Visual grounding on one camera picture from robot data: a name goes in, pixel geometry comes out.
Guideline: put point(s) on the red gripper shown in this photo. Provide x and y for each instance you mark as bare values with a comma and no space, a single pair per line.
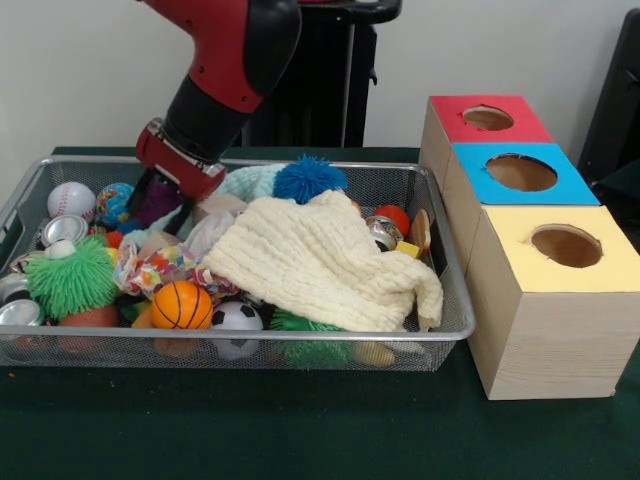
175,167

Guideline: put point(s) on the purple spiky toy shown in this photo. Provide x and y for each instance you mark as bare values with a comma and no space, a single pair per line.
160,202

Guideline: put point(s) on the cream knitted cloth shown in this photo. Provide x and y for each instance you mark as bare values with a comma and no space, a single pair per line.
310,260

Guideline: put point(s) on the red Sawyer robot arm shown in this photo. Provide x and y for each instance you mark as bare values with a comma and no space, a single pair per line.
220,50

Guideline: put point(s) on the shallow mesh bin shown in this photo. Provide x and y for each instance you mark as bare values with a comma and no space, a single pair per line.
125,350

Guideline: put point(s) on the wooden box with three holes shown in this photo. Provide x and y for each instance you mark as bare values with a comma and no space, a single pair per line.
550,340

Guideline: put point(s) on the small globe ball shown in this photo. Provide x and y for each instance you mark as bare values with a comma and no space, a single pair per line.
115,205

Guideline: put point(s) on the colourful patterned cloth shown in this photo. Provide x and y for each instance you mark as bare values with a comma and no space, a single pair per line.
155,267

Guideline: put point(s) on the white baseball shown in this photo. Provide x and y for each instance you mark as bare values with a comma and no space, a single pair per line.
71,199

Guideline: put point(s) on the light blue knitted cloth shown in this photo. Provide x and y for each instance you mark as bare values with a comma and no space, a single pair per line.
250,180

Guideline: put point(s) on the small orange basketball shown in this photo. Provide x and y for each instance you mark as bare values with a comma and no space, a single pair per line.
181,305

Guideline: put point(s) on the green spiky ball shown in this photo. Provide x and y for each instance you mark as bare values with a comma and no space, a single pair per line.
70,280

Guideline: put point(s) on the small soccer ball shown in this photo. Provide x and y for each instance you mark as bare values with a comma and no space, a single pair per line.
237,317

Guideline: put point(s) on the blue spiky ball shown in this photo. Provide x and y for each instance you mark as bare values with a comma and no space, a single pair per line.
310,180

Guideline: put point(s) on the small red ball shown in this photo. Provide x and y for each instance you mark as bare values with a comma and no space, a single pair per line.
395,216

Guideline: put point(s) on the dark green side tablecloth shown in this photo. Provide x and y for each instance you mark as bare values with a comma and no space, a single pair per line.
622,187

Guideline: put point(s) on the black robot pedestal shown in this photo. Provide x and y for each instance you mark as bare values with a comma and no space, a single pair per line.
325,100

